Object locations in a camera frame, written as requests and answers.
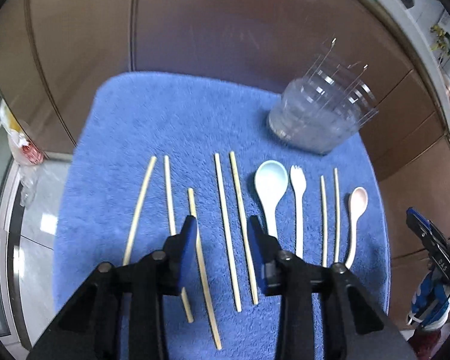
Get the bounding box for wooden chopstick short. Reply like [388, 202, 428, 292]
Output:
[187, 187, 223, 351]

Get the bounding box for light blue plastic spoon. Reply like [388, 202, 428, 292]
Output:
[254, 160, 289, 238]

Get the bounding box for white plastic spork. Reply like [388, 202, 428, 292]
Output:
[290, 165, 306, 258]

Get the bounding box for thin chopstick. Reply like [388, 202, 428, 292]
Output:
[320, 175, 328, 267]
[333, 167, 341, 263]

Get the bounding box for pink white small spoon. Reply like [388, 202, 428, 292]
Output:
[345, 187, 368, 269]

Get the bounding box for brown lower kitchen cabinets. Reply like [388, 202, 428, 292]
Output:
[0, 0, 450, 326]

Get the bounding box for blue terry towel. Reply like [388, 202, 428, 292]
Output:
[53, 72, 390, 359]

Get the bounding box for clear plastic utensil holder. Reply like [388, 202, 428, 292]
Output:
[267, 38, 378, 155]

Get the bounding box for plastic bag on floor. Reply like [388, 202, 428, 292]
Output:
[0, 100, 44, 207]

